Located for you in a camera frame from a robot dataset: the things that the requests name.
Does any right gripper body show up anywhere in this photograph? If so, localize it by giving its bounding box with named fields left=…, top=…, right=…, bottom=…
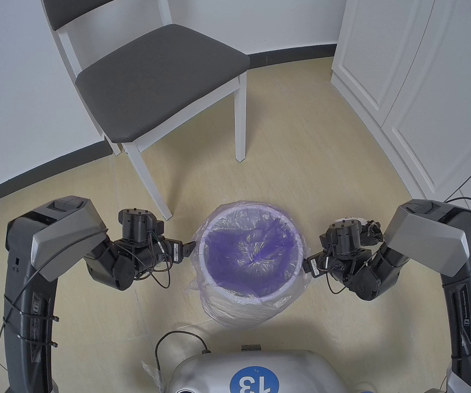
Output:
left=306, top=253, right=357, bottom=281

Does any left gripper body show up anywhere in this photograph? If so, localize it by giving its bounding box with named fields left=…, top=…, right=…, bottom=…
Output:
left=136, top=238, right=186, bottom=272

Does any purple plastic bag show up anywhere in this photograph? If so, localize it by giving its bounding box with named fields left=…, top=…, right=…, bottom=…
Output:
left=188, top=199, right=311, bottom=327

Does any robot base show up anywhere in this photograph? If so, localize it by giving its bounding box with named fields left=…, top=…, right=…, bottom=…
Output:
left=170, top=344, right=348, bottom=393

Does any white trash bin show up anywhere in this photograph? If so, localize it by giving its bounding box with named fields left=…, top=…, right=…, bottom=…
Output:
left=199, top=203, right=305, bottom=326

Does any crumpled black plastic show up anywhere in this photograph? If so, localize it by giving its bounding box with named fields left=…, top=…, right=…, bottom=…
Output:
left=360, top=221, right=384, bottom=246

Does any white chair grey seat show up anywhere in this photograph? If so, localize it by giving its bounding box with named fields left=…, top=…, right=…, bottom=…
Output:
left=34, top=0, right=250, bottom=221

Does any white wardrobe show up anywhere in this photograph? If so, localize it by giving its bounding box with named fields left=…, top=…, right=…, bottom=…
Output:
left=331, top=0, right=471, bottom=369

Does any black cable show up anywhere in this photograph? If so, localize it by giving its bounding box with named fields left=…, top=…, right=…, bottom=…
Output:
left=154, top=331, right=211, bottom=373

